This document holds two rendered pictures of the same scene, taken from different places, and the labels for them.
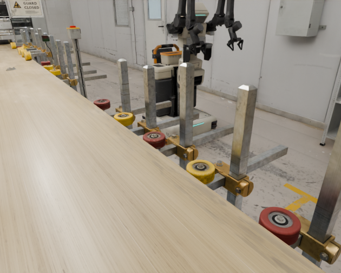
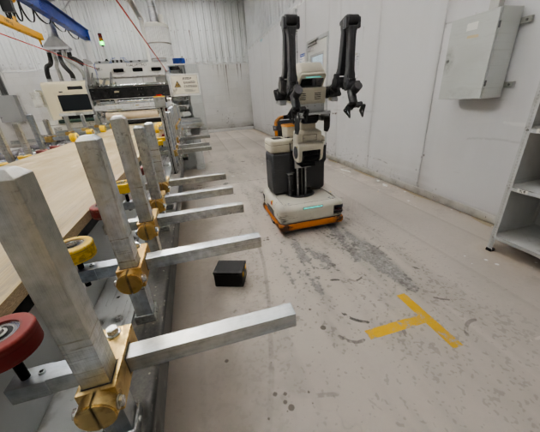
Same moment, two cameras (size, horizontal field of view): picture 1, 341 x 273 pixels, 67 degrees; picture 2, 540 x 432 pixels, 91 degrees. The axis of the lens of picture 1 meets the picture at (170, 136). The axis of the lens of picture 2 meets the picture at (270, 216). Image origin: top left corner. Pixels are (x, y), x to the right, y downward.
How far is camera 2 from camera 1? 73 cm
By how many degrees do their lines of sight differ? 18
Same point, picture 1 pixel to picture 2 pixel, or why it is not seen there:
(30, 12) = (189, 90)
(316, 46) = (500, 112)
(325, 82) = (509, 162)
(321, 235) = (79, 377)
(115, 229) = not seen: outside the picture
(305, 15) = (478, 69)
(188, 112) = (130, 178)
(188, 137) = (141, 210)
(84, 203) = not seen: outside the picture
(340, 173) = (27, 277)
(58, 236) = not seen: outside the picture
